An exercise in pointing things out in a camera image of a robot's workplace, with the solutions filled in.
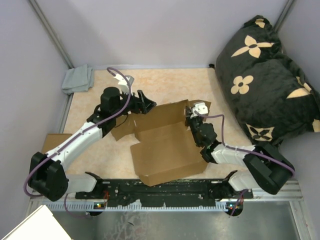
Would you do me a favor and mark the aluminium frame rail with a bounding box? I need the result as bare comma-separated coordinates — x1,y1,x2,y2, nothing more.
27,179,303,216

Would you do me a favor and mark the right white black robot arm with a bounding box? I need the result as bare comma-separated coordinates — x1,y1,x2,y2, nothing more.
185,102,295,198

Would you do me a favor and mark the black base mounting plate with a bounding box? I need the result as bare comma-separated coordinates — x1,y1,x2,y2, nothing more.
75,179,240,208

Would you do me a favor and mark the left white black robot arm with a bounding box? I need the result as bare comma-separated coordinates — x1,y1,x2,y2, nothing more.
23,87,157,202

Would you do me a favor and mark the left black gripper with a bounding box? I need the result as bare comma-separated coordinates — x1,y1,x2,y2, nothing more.
112,88,156,119

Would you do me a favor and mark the small folded cardboard box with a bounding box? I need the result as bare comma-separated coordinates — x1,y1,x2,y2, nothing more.
41,133,72,154

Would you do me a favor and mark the brown cardboard box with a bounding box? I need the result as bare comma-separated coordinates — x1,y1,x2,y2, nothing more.
110,99,208,187

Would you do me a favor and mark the black floral pillow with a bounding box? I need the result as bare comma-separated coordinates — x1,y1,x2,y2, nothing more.
214,15,320,146

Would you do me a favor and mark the grey folded cloth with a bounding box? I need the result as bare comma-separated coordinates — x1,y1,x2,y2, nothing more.
61,64,94,95

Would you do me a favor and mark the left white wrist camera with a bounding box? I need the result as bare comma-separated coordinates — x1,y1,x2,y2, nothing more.
114,73,135,94

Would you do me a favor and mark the white board corner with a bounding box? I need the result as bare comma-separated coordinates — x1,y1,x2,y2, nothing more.
2,205,72,240

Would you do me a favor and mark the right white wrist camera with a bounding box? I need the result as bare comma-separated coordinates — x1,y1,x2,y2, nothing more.
190,101,209,118

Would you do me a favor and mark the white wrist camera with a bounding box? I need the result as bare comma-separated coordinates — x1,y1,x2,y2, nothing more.
114,73,135,94
190,101,209,118

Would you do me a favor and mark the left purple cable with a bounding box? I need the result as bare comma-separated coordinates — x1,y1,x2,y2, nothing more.
23,66,132,220

